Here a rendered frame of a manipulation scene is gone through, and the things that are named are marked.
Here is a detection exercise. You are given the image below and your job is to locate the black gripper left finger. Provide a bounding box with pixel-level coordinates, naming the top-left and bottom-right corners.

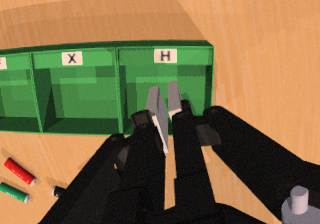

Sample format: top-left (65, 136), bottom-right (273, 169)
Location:
top-left (38, 85), bottom-right (168, 224)

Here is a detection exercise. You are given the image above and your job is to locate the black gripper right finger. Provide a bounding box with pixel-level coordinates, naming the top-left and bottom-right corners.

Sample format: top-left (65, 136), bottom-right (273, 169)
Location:
top-left (167, 80), bottom-right (320, 224)

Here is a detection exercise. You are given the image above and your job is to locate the green three-compartment bin rack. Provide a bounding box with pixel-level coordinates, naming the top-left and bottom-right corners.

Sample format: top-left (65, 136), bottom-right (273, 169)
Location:
top-left (0, 40), bottom-right (215, 136)

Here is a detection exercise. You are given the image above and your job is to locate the red battery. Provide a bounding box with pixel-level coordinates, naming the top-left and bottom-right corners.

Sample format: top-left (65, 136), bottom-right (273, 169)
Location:
top-left (4, 157), bottom-right (37, 186)

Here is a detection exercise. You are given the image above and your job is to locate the green aa battery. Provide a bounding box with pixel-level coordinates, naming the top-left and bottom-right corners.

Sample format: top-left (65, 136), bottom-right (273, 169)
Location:
top-left (0, 182), bottom-right (30, 203)

